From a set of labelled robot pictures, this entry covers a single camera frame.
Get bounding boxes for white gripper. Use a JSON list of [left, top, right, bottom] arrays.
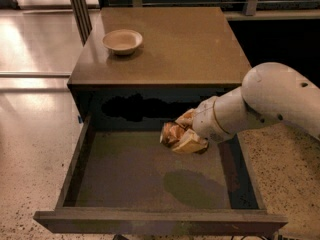
[[171, 96, 234, 154]]

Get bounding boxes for orange patterned can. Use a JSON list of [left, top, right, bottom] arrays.
[[160, 122, 187, 148]]

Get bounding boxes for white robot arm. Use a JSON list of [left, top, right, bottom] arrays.
[[172, 62, 320, 154]]

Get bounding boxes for dark cabinet with brown top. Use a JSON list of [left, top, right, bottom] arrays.
[[68, 7, 250, 131]]

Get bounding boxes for open top drawer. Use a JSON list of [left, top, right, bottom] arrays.
[[34, 118, 287, 238]]

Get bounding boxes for white paper bowl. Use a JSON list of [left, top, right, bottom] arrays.
[[102, 29, 143, 55]]

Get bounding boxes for dark metal window post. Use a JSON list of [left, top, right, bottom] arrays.
[[70, 0, 92, 44]]

